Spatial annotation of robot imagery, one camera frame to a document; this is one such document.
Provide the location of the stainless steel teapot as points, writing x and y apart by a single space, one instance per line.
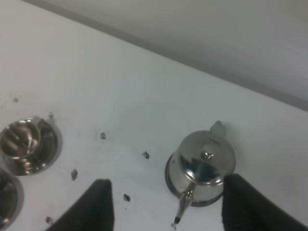
199 165

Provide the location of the near steel cup saucer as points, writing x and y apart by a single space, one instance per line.
11 199

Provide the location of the far stainless steel teacup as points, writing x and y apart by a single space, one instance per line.
20 143

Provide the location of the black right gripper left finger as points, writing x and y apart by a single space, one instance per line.
93 211

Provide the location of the far steel cup saucer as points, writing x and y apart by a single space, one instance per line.
51 148

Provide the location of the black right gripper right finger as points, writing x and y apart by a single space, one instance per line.
246 209

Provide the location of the steel cup saucer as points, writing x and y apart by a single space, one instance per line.
51 148
11 199

